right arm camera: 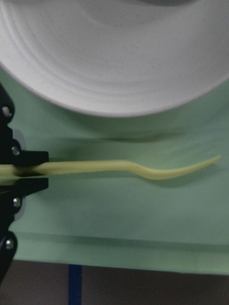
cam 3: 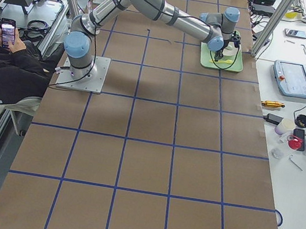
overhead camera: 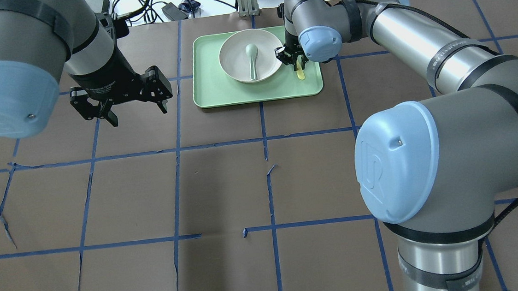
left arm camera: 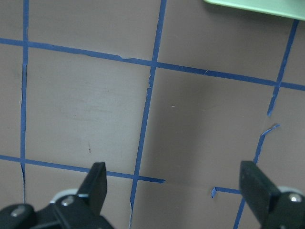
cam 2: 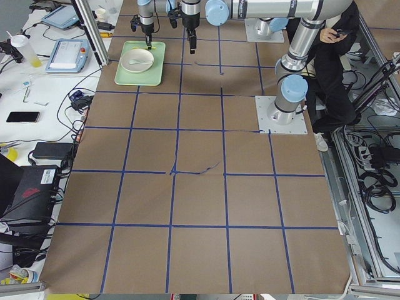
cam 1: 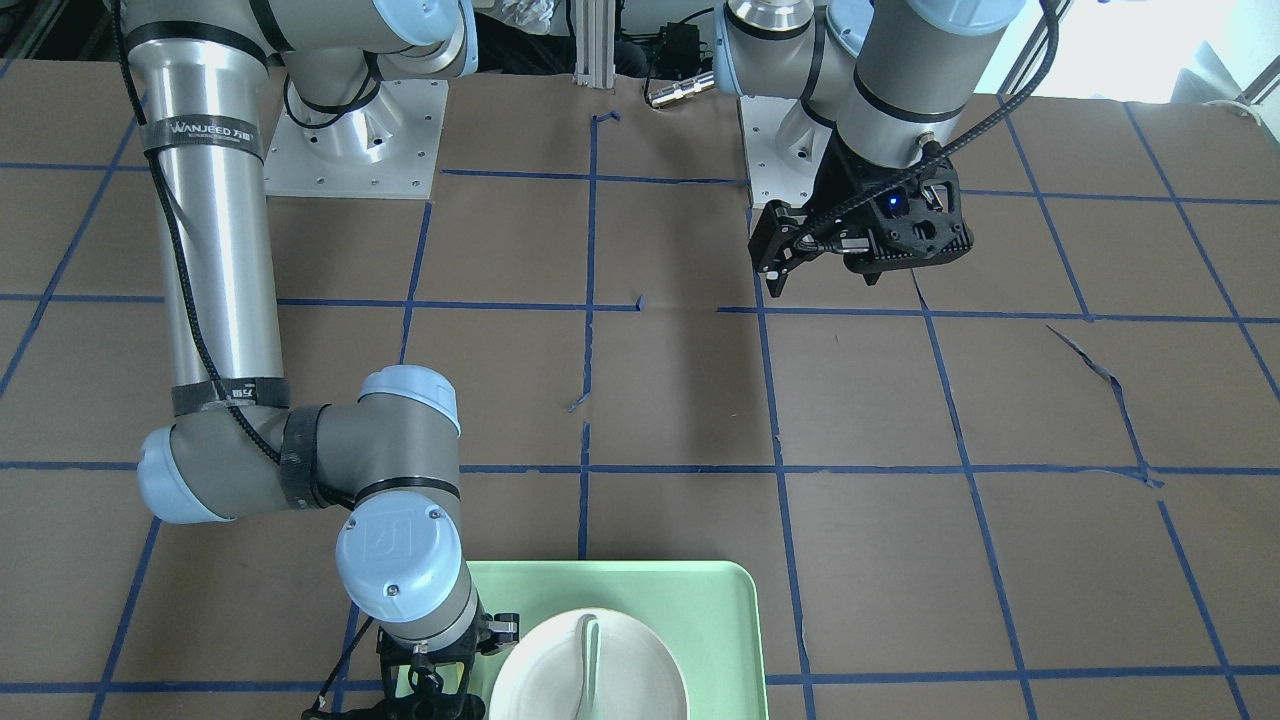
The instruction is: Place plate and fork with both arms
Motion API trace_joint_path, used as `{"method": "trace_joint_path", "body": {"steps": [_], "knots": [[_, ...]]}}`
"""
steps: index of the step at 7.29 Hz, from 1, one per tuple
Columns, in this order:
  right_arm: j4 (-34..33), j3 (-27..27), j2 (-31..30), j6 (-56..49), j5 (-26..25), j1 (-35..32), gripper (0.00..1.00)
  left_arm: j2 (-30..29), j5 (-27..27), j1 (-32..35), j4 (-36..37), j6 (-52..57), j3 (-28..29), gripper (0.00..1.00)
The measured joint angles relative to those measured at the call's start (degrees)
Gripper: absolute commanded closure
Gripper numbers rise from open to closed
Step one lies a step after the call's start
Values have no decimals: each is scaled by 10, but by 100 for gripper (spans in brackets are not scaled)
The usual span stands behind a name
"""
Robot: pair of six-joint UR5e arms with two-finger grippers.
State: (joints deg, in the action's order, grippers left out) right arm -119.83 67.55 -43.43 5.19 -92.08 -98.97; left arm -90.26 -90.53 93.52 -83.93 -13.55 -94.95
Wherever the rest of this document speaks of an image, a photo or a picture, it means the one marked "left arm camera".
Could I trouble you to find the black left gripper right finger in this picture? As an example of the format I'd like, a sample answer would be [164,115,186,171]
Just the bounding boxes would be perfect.
[239,161,305,229]

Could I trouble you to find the light green rectangular tray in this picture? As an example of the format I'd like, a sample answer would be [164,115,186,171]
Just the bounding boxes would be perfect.
[205,0,305,21]

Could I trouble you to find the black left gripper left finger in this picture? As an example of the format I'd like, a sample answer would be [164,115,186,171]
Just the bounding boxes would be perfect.
[0,162,112,229]

